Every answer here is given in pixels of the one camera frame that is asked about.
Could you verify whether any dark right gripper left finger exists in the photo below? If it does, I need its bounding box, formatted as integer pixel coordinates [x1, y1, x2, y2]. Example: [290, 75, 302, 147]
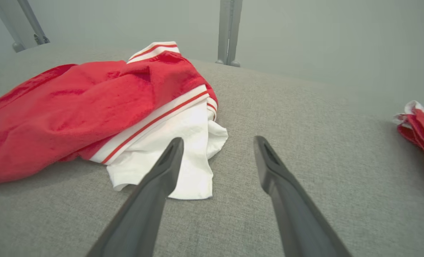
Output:
[85, 137, 185, 257]

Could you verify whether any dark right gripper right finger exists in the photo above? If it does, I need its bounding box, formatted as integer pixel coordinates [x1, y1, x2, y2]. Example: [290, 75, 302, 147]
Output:
[253, 135, 353, 257]

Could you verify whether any red and white jersey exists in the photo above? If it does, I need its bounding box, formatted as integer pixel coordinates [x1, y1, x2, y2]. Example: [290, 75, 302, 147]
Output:
[0, 41, 229, 200]

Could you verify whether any grey partition post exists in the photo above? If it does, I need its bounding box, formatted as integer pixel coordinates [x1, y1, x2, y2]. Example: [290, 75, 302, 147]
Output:
[215, 0, 231, 65]
[228, 0, 243, 68]

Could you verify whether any grey metal frame leg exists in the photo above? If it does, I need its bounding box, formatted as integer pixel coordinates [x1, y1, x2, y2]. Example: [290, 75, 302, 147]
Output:
[0, 0, 51, 53]

